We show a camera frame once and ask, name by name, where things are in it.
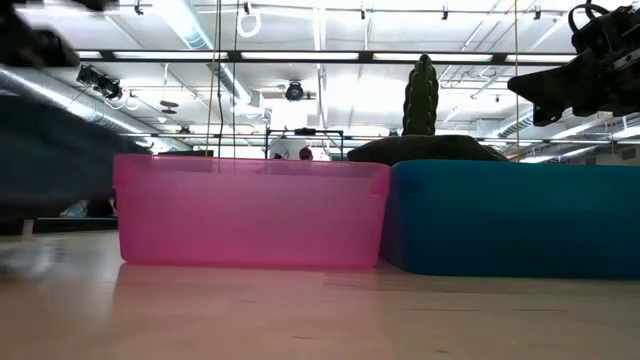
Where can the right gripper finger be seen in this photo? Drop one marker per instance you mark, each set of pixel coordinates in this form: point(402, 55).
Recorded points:
point(547, 117)
point(555, 85)

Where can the blue denim cap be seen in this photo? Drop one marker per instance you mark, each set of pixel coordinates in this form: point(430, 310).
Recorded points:
point(55, 160)

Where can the dark grey cap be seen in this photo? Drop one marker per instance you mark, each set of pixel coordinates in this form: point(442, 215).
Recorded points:
point(425, 149)

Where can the blue plastic bin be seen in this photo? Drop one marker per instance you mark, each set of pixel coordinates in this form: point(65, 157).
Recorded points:
point(515, 220)

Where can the green cactus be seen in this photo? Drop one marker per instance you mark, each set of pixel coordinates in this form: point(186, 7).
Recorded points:
point(421, 100)

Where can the black overhead beam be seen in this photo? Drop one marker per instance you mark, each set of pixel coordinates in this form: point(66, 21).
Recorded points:
point(365, 56)

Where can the person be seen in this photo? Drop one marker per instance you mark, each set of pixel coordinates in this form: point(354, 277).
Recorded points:
point(306, 153)

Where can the red plastic bin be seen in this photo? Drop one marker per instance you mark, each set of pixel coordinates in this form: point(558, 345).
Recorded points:
point(250, 215)

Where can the silver ventilation duct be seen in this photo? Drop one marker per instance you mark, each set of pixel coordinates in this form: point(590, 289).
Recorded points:
point(60, 97)

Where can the black metal stand frame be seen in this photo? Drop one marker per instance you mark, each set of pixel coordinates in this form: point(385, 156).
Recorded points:
point(305, 132)

